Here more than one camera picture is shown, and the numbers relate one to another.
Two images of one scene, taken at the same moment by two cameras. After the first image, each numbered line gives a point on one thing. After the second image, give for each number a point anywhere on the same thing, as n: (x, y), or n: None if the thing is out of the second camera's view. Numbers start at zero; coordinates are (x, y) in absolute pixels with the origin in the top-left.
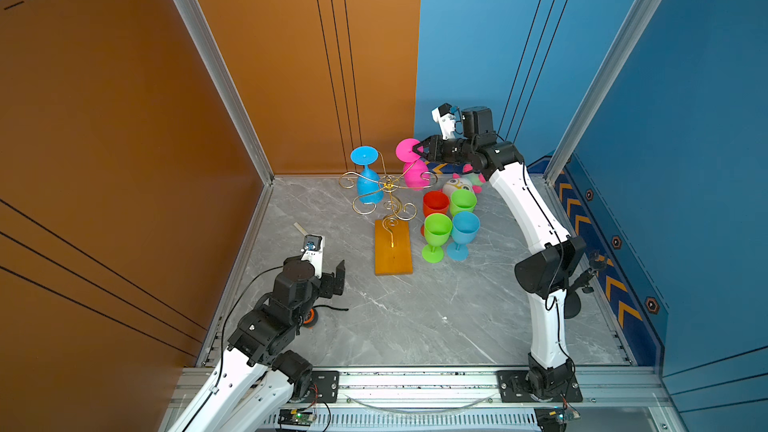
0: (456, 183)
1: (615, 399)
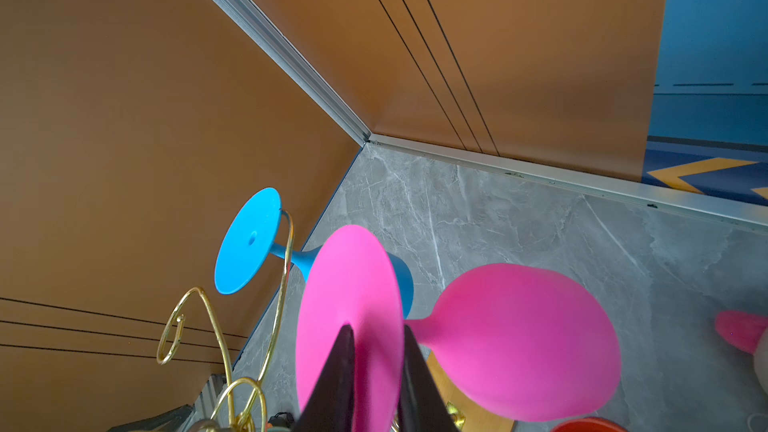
0: (750, 333)
1: None
